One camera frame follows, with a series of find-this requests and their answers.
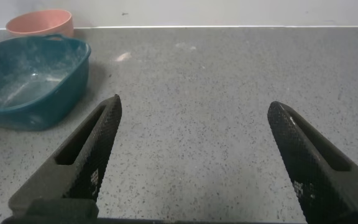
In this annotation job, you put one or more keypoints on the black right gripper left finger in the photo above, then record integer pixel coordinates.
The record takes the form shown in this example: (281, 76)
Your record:
(82, 161)

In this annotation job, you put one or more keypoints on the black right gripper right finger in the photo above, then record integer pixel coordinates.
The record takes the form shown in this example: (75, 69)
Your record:
(315, 174)

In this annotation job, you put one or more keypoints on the pink ribbed bowl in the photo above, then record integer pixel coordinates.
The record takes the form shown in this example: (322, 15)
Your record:
(42, 21)

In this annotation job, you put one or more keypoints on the teal plastic basin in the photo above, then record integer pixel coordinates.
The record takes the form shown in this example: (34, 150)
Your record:
(26, 77)

